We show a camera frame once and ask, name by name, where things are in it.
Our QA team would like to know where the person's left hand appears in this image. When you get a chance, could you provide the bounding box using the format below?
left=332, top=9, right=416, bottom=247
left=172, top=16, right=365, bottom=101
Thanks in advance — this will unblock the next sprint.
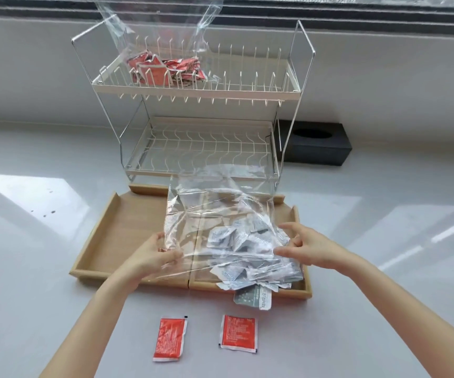
left=116, top=231, right=184, bottom=288

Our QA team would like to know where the person's right hand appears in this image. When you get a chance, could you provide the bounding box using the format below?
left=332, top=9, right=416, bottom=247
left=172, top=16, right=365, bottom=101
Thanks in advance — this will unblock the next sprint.
left=273, top=222, right=356, bottom=273

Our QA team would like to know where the clear plastic bag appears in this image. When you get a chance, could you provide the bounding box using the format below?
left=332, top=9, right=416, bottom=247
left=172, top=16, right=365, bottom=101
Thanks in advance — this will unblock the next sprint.
left=163, top=165, right=305, bottom=292
left=91, top=0, right=224, bottom=88

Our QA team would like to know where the person's left forearm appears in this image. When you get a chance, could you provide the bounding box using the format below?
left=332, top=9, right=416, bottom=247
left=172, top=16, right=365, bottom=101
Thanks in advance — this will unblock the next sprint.
left=40, top=271, right=149, bottom=378

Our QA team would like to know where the person's right forearm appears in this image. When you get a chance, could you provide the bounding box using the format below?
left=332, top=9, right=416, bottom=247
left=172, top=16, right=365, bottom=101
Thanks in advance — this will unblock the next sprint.
left=341, top=250, right=454, bottom=378

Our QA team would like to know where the pile of grey sachets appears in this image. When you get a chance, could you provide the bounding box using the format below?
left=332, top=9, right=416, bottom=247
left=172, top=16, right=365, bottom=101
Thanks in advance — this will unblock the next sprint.
left=205, top=218, right=304, bottom=292

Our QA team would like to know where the light wooden tray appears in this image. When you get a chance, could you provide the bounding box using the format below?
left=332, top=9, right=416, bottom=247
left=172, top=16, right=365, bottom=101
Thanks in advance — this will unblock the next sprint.
left=189, top=193, right=313, bottom=300
left=69, top=184, right=196, bottom=290

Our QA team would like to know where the grey sachet with green print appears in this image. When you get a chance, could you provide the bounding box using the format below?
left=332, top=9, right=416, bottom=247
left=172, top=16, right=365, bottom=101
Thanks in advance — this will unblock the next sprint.
left=234, top=286, right=272, bottom=311

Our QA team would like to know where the red sachet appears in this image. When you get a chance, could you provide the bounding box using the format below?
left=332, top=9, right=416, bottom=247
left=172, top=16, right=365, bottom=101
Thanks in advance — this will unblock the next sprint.
left=219, top=314, right=259, bottom=354
left=152, top=317, right=189, bottom=363

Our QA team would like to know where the black box with round hole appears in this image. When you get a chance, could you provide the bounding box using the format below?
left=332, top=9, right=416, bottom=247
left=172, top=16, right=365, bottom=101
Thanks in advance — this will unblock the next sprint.
left=274, top=120, right=353, bottom=167

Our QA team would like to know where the white two-tier dish rack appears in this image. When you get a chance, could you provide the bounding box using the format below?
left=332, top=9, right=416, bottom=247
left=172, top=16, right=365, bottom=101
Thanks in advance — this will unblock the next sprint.
left=71, top=19, right=316, bottom=193

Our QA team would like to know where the pile of red sachets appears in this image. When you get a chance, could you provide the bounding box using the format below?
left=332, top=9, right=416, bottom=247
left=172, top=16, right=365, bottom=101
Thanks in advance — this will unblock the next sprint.
left=126, top=51, right=208, bottom=85

